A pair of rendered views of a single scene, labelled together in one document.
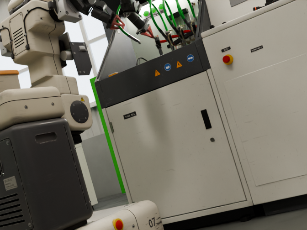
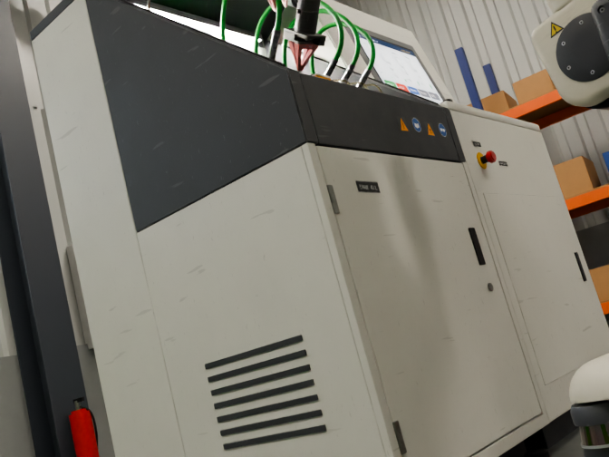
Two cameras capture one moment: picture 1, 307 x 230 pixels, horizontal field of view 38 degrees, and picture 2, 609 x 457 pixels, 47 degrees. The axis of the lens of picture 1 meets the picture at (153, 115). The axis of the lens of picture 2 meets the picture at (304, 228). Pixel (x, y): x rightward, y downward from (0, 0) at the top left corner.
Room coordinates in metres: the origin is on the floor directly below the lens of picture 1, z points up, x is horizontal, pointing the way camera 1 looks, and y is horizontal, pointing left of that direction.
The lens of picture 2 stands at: (2.34, 1.58, 0.37)
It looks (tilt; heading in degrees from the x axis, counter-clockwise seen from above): 11 degrees up; 281
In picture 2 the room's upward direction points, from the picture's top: 15 degrees counter-clockwise
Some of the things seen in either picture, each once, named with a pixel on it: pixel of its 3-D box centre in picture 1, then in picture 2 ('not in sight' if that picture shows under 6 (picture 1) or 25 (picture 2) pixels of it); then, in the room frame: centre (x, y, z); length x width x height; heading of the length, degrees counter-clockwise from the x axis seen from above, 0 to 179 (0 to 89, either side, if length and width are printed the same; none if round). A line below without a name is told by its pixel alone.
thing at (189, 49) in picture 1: (150, 75); (383, 126); (2.42, -0.04, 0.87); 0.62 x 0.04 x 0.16; 63
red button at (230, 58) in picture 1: (226, 59); (488, 158); (2.18, -0.43, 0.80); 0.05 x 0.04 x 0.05; 63
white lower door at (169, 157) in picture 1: (171, 150); (439, 295); (2.41, -0.03, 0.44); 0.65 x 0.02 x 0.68; 63
